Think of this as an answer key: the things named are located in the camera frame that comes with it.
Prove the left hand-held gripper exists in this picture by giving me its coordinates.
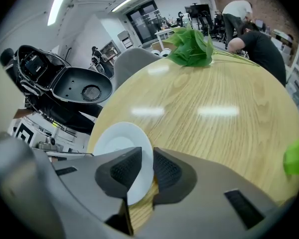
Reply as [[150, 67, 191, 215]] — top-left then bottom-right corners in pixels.
[[13, 121, 94, 157]]

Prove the white saucer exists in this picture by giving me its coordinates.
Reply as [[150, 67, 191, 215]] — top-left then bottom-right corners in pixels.
[[92, 121, 155, 206]]

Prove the grey shell chair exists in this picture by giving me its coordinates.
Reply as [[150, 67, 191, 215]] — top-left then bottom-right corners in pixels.
[[113, 47, 162, 91]]

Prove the round wooden table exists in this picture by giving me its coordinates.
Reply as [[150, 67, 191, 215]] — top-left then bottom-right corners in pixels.
[[86, 50, 299, 235]]

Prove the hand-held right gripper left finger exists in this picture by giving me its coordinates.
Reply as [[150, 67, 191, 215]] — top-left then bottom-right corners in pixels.
[[52, 147, 143, 235]]

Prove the white desk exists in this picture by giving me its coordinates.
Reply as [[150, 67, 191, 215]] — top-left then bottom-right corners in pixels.
[[154, 27, 187, 49]]

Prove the wooden shelf cabinet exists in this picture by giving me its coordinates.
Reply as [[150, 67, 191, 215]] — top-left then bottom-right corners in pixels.
[[99, 40, 118, 64]]

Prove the green cup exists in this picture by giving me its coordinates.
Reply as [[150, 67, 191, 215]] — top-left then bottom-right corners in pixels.
[[283, 133, 299, 176]]

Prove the ceiling light panel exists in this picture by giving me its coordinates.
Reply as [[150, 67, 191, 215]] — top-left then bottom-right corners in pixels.
[[47, 0, 73, 26], [111, 0, 139, 12]]

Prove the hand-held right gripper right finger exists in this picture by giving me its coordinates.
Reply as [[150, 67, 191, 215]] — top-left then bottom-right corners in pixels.
[[139, 147, 285, 239]]

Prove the person's left forearm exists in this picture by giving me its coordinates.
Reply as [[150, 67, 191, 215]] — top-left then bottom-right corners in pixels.
[[13, 108, 34, 120]]

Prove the black monitor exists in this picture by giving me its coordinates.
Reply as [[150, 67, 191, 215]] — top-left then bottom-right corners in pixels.
[[184, 4, 211, 18]]

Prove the grey drawer cabinet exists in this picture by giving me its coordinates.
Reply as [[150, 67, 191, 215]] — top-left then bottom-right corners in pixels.
[[117, 30, 133, 50]]

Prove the green artificial plant sprig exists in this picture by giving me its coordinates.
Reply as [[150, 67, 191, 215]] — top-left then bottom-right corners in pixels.
[[161, 23, 260, 68]]

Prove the black double door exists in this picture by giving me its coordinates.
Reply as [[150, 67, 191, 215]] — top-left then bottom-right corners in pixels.
[[126, 0, 162, 44]]

